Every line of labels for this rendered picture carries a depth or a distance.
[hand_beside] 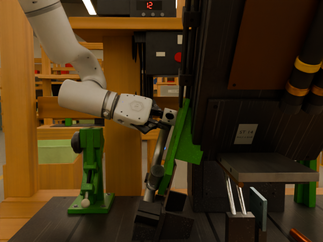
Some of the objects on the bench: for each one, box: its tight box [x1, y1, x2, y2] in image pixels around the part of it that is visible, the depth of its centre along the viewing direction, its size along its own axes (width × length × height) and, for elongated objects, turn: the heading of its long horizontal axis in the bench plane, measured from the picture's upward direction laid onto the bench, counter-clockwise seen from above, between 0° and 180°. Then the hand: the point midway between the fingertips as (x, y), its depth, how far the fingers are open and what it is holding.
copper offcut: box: [290, 228, 312, 242], centre depth 71 cm, size 9×2×2 cm
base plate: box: [7, 194, 323, 242], centre depth 86 cm, size 42×110×2 cm
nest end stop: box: [134, 211, 160, 226], centre depth 75 cm, size 4×7×6 cm
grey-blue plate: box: [249, 187, 267, 242], centre depth 69 cm, size 10×2×14 cm
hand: (165, 120), depth 84 cm, fingers closed on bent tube, 3 cm apart
